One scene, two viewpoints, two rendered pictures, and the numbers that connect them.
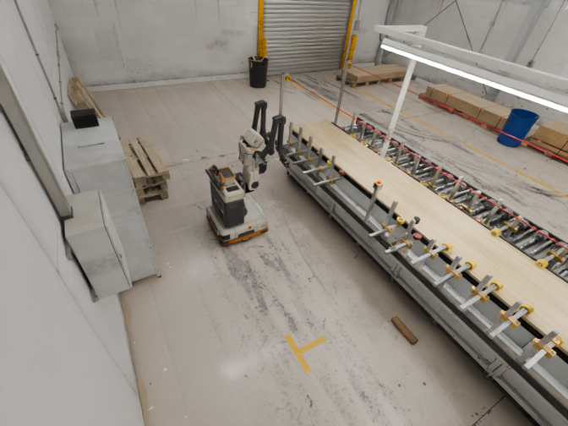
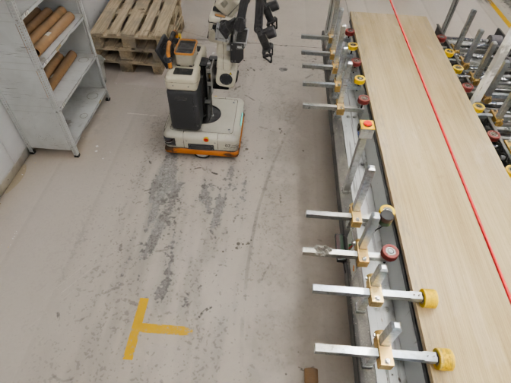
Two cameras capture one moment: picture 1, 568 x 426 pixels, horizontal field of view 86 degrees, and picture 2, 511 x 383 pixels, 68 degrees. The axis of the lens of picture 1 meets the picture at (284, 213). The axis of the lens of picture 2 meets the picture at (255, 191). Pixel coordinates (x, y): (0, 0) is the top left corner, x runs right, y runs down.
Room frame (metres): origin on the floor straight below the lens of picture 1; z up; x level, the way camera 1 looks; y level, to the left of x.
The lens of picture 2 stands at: (1.04, -1.37, 2.43)
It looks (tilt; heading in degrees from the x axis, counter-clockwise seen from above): 49 degrees down; 35
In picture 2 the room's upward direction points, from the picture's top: 3 degrees clockwise
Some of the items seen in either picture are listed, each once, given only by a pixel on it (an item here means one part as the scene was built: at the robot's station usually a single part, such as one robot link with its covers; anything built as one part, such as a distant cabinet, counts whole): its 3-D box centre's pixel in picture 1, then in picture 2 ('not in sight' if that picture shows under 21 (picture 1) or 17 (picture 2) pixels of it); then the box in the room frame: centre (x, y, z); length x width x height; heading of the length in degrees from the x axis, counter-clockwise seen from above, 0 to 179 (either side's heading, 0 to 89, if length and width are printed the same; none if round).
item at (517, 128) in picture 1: (516, 128); not in sight; (6.72, -4.98, 0.36); 0.59 x 0.57 x 0.73; 123
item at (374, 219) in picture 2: (405, 237); (363, 244); (2.21, -1.22, 0.89); 0.04 x 0.04 x 0.48; 33
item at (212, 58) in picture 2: (246, 182); (223, 72); (3.19, 0.52, 0.68); 0.28 x 0.27 x 0.25; 33
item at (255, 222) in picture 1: (237, 218); (206, 124); (3.05, 0.63, 0.16); 0.67 x 0.64 x 0.25; 123
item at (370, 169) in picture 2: (388, 219); (359, 198); (2.42, -1.08, 0.93); 0.04 x 0.04 x 0.48; 33
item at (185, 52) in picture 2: (226, 176); (186, 52); (2.99, 0.72, 0.87); 0.23 x 0.15 x 0.11; 33
